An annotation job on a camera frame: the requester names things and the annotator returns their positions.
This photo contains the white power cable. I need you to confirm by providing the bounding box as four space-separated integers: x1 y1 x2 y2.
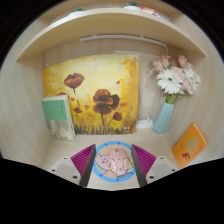
136 114 152 123

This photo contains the green and beige book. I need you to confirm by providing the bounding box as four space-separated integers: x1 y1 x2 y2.
41 94 77 142

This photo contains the wooden shelf board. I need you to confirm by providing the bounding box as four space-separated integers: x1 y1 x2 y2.
15 7 207 64

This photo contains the orange book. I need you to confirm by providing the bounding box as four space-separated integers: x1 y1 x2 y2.
171 122 209 170

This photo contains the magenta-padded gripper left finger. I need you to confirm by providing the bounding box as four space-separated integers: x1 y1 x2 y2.
48 143 98 188

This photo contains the small potted green plant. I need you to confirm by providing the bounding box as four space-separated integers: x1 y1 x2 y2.
70 6 86 14
123 0 143 10

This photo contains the pink and white flower bouquet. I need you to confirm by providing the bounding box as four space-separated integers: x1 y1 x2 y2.
149 54 202 104

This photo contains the yellow poppy flower painting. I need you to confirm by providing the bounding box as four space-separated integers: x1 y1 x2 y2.
42 54 140 136

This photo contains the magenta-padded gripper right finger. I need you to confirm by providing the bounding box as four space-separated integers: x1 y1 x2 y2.
131 144 179 188

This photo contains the white power strip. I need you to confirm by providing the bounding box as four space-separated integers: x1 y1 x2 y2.
134 119 154 130

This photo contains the round blue-rimmed cartoon mouse pad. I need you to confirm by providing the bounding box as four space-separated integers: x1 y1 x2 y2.
91 141 138 183

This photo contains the pale teal faceted vase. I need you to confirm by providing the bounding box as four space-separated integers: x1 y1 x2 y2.
152 101 175 135

